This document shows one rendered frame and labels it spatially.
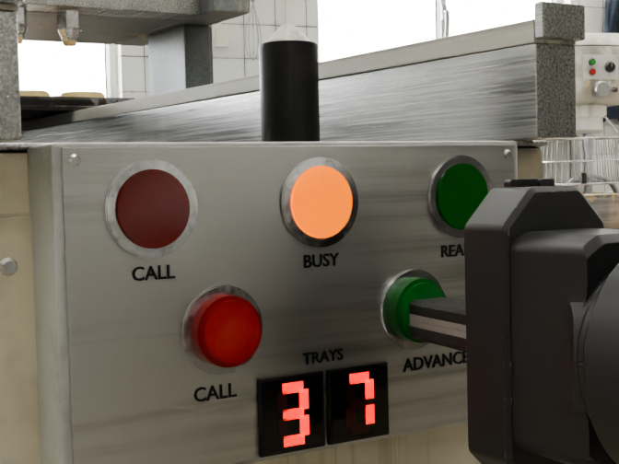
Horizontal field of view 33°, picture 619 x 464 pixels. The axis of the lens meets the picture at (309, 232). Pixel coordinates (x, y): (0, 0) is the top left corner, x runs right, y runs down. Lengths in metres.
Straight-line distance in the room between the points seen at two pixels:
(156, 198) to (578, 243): 0.17
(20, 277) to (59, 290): 0.03
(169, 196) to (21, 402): 0.10
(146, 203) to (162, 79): 1.00
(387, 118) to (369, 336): 0.20
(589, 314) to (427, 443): 0.20
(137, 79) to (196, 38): 3.18
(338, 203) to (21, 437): 0.17
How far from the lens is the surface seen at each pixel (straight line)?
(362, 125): 0.67
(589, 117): 4.54
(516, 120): 0.56
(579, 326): 0.37
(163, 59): 1.41
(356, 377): 0.48
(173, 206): 0.43
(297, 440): 0.47
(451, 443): 0.56
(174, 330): 0.44
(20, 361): 0.45
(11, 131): 0.41
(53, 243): 0.42
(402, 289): 0.48
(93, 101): 1.17
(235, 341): 0.44
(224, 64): 4.66
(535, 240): 0.40
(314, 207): 0.46
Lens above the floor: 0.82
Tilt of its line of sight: 3 degrees down
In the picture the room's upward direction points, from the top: 1 degrees counter-clockwise
